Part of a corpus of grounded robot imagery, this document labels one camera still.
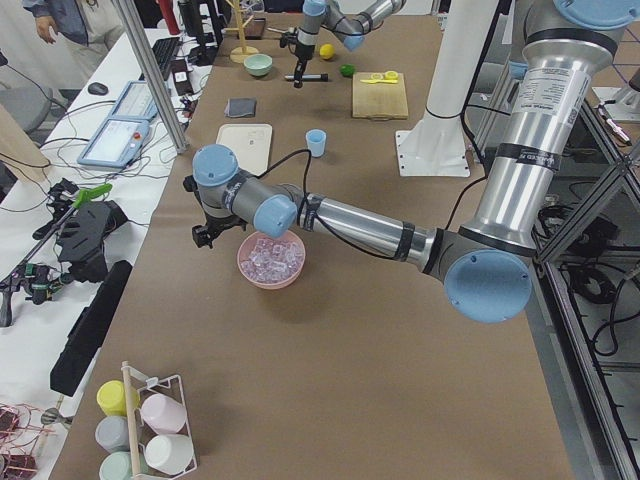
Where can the wooden cutting board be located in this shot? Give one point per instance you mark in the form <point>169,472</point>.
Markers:
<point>378,101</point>

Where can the white cup rack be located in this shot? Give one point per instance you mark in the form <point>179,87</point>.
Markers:
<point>139,386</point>

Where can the teach pendant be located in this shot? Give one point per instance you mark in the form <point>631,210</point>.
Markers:
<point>115,144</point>
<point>135,101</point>

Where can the black long bar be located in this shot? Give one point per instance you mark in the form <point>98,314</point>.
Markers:
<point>88,333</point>

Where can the green lime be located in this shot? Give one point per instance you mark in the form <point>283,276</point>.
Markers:
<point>347,70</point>

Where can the pink bowl of ice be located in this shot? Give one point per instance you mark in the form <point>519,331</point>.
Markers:
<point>270,263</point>

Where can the light blue cup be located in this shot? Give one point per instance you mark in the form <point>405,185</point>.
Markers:
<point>316,142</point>

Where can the aluminium frame post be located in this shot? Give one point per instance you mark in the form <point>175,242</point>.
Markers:
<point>149,67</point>

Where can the black keyboard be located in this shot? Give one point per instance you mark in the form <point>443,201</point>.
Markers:
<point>164,51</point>

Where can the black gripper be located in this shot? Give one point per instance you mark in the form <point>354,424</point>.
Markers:
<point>218,223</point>
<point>302,51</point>

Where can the white cup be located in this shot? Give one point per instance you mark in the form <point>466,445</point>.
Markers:
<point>169,453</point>

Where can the mint green bowl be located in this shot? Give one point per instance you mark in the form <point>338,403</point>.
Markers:
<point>258,65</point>

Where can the mint cup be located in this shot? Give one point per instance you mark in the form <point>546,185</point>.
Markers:
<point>116,466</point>

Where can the yellow plastic knife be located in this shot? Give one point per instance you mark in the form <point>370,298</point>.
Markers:
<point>379,81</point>

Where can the pink cup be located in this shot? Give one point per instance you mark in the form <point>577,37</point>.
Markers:
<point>163,414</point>

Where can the grey folded cloth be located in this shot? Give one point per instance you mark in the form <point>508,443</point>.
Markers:
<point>240,108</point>

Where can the cream rabbit tray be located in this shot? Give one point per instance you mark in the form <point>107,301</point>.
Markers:
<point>251,144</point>

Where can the teach pendant near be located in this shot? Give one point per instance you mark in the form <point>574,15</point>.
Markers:
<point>115,144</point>

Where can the steel muddler black tip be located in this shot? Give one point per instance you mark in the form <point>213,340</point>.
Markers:
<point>323,77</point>

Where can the teach pendant far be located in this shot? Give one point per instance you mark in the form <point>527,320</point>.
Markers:
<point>135,101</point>

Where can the black computer mouse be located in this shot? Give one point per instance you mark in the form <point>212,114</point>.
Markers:
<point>98,89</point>

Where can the grey cup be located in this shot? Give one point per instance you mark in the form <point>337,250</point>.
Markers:
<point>112,434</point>

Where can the wooden mug tree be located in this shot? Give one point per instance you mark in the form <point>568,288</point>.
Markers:
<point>239,54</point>

